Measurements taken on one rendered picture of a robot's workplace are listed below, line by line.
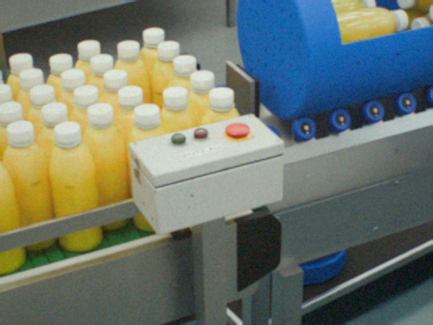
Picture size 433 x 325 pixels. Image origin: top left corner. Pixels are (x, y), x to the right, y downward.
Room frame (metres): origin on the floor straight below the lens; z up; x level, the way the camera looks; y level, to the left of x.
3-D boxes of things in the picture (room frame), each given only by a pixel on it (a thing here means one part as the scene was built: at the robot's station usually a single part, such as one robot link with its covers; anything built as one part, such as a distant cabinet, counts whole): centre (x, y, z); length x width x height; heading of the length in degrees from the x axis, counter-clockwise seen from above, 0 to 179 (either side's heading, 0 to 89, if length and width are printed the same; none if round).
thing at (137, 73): (1.38, 0.16, 0.99); 0.07 x 0.07 x 0.19
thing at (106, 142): (1.13, 0.18, 0.99); 0.07 x 0.07 x 0.19
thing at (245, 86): (1.38, -0.05, 0.99); 0.10 x 0.02 x 0.12; 25
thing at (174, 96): (1.19, 0.06, 1.09); 0.04 x 0.04 x 0.02
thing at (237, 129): (1.05, -0.03, 1.11); 0.04 x 0.04 x 0.01
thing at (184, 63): (1.31, 0.05, 1.09); 0.04 x 0.04 x 0.02
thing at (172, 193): (1.03, 0.02, 1.05); 0.20 x 0.10 x 0.10; 115
